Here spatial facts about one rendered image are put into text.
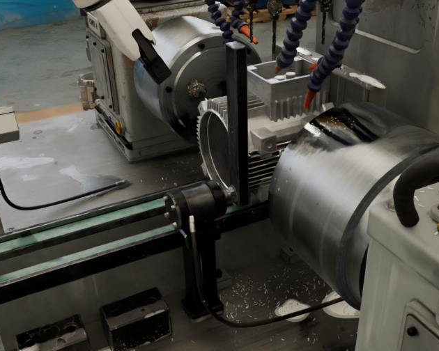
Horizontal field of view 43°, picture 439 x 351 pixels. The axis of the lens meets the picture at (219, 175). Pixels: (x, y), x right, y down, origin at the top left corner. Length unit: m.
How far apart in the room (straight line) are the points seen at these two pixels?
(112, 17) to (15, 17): 5.55
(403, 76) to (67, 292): 0.68
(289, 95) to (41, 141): 0.87
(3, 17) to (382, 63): 5.56
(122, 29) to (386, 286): 0.52
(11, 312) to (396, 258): 0.60
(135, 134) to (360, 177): 0.83
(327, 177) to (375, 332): 0.19
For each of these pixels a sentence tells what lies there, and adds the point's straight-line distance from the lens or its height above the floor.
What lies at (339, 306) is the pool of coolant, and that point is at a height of 0.80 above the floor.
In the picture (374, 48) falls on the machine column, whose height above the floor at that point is 1.16.
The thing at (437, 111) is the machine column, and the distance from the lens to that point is 1.01.
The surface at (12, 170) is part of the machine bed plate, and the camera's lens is 1.51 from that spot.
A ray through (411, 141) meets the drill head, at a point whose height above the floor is 1.16.
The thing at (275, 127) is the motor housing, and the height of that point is 1.07.
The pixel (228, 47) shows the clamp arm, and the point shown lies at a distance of 0.78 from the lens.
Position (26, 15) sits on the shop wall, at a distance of 6.41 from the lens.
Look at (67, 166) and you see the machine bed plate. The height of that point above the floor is 0.80.
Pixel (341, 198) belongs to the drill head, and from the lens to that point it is 0.68.
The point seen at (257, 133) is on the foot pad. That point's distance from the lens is 0.92.
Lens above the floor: 1.47
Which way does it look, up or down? 30 degrees down
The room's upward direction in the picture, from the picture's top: 2 degrees counter-clockwise
